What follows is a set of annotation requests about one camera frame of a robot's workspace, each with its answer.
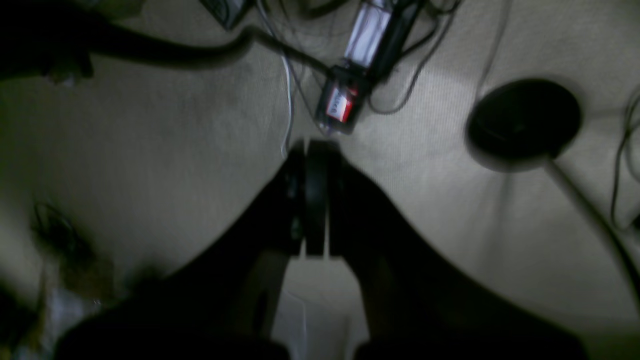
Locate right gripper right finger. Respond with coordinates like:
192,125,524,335
327,146,588,360

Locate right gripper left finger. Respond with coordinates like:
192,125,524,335
53,140,326,360

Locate black round stand base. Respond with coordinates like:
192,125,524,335
464,78,584,174

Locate thick black hose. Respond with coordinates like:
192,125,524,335
0,10,331,83

